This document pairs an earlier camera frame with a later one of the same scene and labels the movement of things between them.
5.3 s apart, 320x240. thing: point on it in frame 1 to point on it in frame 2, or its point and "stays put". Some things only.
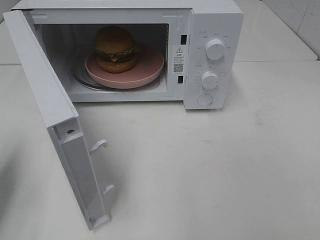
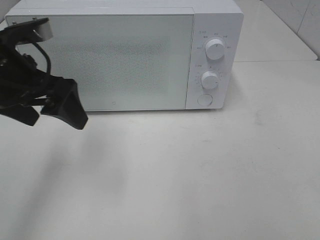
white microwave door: x=62 y=120 to x=120 y=62
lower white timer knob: x=210 y=80 stays put
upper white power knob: x=214 y=49 stays put
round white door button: x=206 y=100 stays put
